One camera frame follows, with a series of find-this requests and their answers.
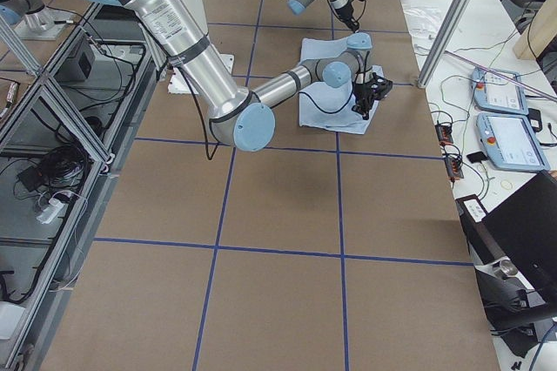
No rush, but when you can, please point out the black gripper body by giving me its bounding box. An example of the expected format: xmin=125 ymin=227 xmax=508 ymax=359
xmin=352 ymin=82 xmax=377 ymax=108
xmin=333 ymin=1 xmax=353 ymax=23

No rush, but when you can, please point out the light blue shirt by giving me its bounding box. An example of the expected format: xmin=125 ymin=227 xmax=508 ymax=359
xmin=299 ymin=37 xmax=379 ymax=135

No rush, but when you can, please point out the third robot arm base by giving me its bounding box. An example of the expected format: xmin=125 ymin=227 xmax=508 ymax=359
xmin=1 ymin=0 xmax=63 ymax=41

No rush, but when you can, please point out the clear plastic bag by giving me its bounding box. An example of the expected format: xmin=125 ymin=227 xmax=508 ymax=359
xmin=402 ymin=4 xmax=444 ymax=40

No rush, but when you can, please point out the metal reacher stick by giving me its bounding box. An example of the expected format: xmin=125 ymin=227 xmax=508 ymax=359
xmin=443 ymin=51 xmax=557 ymax=103

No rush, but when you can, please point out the upper blue teach pendant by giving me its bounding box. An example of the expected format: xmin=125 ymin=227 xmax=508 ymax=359
xmin=472 ymin=67 xmax=528 ymax=115

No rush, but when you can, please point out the blue teach pendant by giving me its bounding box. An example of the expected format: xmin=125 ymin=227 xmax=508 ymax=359
xmin=476 ymin=111 xmax=550 ymax=172
xmin=472 ymin=67 xmax=528 ymax=115

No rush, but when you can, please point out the lower blue teach pendant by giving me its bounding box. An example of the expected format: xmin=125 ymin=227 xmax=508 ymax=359
xmin=476 ymin=111 xmax=550 ymax=172

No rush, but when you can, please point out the black laptop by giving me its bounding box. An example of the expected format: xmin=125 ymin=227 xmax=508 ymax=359
xmin=456 ymin=171 xmax=556 ymax=301

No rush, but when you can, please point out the white power strip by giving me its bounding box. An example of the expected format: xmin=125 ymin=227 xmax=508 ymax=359
xmin=37 ymin=195 xmax=69 ymax=225

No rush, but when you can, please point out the aluminium frame post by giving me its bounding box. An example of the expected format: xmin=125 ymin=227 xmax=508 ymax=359
xmin=417 ymin=0 xmax=470 ymax=89

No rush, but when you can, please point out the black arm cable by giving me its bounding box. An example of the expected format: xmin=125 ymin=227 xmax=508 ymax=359
xmin=171 ymin=48 xmax=375 ymax=161

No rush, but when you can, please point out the aluminium frame rack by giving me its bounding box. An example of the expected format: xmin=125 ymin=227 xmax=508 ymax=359
xmin=1 ymin=4 xmax=160 ymax=370

